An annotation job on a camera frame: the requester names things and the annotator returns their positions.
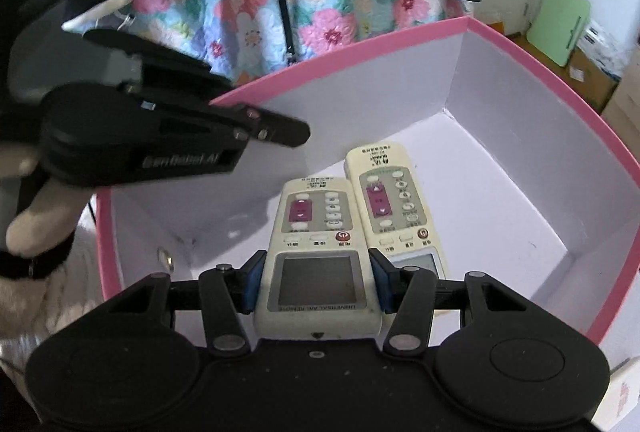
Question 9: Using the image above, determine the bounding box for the cream remote with purple button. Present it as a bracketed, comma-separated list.
[253, 177, 383, 340]
[344, 142, 449, 280]

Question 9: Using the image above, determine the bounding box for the green folding board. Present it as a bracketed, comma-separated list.
[526, 0, 593, 67]

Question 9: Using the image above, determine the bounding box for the black wrist strap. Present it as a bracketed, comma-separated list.
[0, 242, 73, 281]

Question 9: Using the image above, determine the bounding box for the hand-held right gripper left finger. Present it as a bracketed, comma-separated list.
[107, 250, 267, 359]

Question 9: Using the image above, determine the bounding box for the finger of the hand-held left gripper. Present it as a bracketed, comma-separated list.
[141, 52, 236, 101]
[145, 94, 312, 149]

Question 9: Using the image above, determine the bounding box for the pink cardboard box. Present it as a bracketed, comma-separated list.
[95, 16, 640, 348]

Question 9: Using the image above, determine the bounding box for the white object with red print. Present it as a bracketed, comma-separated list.
[591, 358, 640, 432]

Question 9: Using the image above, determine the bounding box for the brown cardboard box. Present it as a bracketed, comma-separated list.
[564, 46, 619, 113]

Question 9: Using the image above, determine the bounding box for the stack of white packages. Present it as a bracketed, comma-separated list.
[580, 18, 632, 78]

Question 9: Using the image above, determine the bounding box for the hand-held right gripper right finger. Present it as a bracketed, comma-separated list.
[367, 248, 532, 360]

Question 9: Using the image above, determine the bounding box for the person's left forearm fleece sleeve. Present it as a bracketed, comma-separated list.
[0, 257, 108, 363]

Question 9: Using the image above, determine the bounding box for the person's left hand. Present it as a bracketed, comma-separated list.
[6, 147, 97, 259]

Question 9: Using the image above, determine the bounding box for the black belt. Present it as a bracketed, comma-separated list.
[269, 0, 302, 65]

